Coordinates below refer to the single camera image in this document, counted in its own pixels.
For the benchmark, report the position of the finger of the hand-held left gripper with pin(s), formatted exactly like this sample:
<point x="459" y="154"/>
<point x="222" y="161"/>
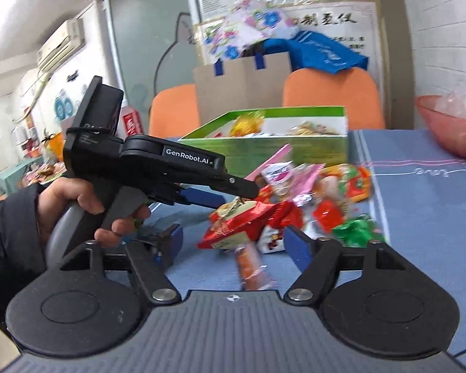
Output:
<point x="240" y="187"/>
<point x="201" y="197"/>

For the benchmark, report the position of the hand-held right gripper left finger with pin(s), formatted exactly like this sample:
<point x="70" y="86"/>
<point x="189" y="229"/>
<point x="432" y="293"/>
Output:
<point x="172" y="243"/>

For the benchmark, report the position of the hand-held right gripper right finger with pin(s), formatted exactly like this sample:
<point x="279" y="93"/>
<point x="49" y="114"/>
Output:
<point x="297" y="246"/>

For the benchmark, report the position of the red foil snack packet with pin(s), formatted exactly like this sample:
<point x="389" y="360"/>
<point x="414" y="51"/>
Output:
<point x="248" y="221"/>

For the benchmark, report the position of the yellow chip bag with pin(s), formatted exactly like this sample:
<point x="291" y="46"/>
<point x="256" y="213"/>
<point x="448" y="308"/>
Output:
<point x="246" y="124"/>

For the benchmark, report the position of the green cardboard box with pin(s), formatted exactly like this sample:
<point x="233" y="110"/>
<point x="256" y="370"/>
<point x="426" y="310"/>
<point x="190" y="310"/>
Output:
<point x="295" y="151"/>

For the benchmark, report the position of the pink snack packet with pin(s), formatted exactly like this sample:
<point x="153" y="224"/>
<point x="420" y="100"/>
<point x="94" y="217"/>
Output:
<point x="308" y="182"/>

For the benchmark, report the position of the person's left forearm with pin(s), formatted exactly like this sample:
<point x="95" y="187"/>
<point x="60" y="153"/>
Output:
<point x="7" y="248"/>

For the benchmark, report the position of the person's left hand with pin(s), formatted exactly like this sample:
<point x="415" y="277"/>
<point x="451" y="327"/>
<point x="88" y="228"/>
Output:
<point x="69" y="192"/>

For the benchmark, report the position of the white packet with red print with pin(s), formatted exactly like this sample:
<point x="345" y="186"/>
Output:
<point x="271" y="241"/>

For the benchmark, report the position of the plastic bottle with red label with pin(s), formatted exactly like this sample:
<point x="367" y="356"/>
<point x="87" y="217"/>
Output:
<point x="132" y="122"/>

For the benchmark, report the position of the small red packet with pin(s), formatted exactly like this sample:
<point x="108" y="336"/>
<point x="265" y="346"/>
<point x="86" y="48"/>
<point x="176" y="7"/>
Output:
<point x="330" y="215"/>

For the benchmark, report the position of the orange sausage packet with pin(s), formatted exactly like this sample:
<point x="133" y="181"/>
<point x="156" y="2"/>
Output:
<point x="250" y="268"/>

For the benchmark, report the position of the orange chair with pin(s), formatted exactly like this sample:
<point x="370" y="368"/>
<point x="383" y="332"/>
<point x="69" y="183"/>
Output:
<point x="330" y="97"/>
<point x="174" y="112"/>

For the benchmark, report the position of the small green packet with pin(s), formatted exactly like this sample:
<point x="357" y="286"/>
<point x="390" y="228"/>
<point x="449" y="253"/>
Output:
<point x="357" y="231"/>

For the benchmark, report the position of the orange and green packet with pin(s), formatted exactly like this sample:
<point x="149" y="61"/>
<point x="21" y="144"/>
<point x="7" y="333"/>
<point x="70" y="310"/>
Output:
<point x="349" y="182"/>

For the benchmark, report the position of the yellow noodle snack packet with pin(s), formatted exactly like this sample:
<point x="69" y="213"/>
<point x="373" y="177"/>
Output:
<point x="314" y="129"/>

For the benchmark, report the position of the brown paper bag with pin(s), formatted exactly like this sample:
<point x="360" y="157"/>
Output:
<point x="236" y="89"/>

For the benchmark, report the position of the blue tablecloth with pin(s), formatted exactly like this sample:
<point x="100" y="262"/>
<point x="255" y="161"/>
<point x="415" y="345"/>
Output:
<point x="411" y="221"/>

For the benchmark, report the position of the frosted glass panel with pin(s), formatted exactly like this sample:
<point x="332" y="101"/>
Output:
<point x="147" y="27"/>

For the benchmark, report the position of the white air conditioner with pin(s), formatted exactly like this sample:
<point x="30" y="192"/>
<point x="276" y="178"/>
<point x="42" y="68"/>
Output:
<point x="60" y="44"/>

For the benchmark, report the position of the blue plastic bag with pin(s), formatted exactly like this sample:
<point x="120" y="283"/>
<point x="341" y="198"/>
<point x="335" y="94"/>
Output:
<point x="318" y="52"/>

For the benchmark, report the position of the floral cloth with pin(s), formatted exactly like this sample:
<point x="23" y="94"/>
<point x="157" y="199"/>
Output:
<point x="244" y="23"/>

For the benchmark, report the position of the pink bowl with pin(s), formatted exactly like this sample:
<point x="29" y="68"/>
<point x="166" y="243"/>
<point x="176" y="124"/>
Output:
<point x="450" y="136"/>

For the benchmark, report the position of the white wall poster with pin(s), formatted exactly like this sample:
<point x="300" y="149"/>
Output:
<point x="334" y="17"/>

